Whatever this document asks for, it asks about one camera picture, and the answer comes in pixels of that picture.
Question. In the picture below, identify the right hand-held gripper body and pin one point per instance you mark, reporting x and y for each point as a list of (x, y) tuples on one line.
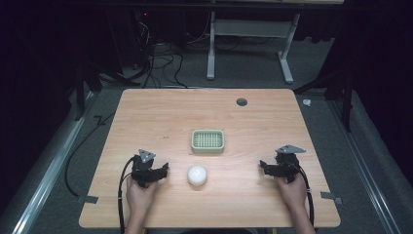
[(287, 165)]

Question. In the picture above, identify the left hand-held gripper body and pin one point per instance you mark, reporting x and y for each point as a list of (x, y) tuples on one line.
[(142, 169)]

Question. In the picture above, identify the person's left hand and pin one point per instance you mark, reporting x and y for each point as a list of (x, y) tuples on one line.
[(139, 196)]

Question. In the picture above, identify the person's right hand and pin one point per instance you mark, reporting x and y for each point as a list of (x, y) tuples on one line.
[(293, 193)]

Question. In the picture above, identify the white round soap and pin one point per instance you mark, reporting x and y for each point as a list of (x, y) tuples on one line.
[(197, 175)]

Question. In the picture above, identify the green soap dish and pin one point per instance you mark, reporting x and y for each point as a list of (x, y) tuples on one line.
[(207, 141)]

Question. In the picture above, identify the grey tape piece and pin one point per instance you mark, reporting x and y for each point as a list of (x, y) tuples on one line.
[(88, 199), (330, 196)]

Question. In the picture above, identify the grey table grommet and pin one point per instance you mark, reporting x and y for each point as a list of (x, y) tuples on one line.
[(242, 102)]

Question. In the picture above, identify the small white crumpled object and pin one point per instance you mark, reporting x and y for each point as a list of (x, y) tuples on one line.
[(307, 102)]

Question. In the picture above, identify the black metal stand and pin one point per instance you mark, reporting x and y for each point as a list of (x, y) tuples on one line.
[(85, 81), (341, 87)]

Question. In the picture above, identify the aluminium floor rail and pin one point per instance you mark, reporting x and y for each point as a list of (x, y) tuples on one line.
[(45, 182), (363, 169)]

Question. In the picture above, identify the white metal desk frame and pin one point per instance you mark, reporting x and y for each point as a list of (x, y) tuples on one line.
[(250, 28)]

